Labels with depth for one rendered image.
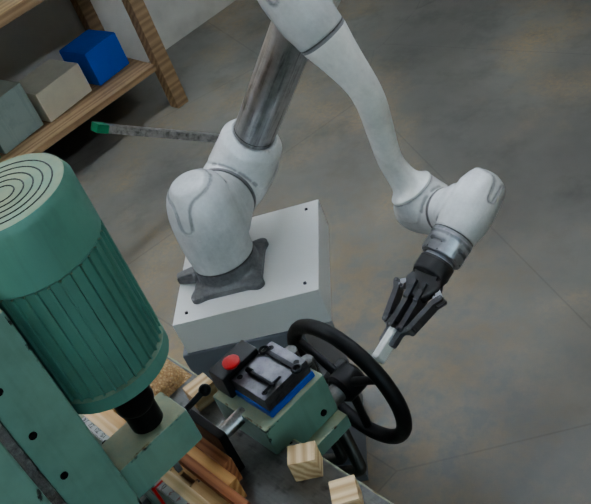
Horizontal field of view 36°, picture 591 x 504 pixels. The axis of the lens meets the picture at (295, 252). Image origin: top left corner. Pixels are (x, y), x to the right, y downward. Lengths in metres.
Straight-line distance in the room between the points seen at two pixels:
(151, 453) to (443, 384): 1.46
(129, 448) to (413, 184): 0.89
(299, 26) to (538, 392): 1.35
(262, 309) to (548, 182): 1.51
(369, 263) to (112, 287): 2.05
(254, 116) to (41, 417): 1.05
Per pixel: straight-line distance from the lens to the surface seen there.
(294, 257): 2.12
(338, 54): 1.69
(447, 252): 1.80
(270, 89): 1.97
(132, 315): 1.18
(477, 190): 1.83
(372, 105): 1.74
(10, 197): 1.10
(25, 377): 1.14
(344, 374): 1.61
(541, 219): 3.12
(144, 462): 1.35
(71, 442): 1.22
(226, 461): 1.42
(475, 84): 3.91
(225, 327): 2.09
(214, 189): 2.00
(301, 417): 1.46
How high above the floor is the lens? 1.99
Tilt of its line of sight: 37 degrees down
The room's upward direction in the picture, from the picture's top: 23 degrees counter-clockwise
